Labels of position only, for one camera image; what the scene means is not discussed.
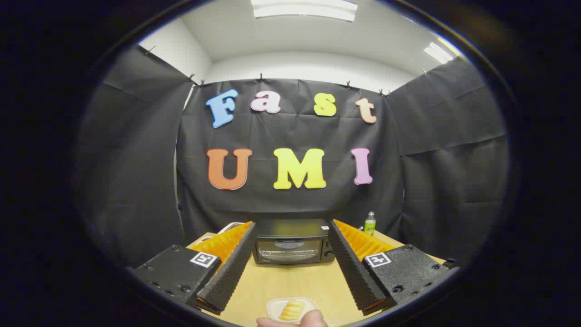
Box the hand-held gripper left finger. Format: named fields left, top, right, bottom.
left=127, top=221, right=257, bottom=316

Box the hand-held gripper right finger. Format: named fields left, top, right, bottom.
left=327, top=219, right=459, bottom=316

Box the black toaster oven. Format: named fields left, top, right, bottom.
left=252, top=219, right=336, bottom=265

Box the golden bread roll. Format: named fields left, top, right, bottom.
left=278, top=300, right=305, bottom=322

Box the white plate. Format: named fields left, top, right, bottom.
left=266, top=297, right=319, bottom=324

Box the black backdrop cloth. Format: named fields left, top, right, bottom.
left=77, top=45, right=509, bottom=268

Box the small ceiling light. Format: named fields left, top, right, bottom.
left=423, top=42, right=454, bottom=64

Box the long ceiling light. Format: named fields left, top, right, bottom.
left=251, top=0, right=358, bottom=22

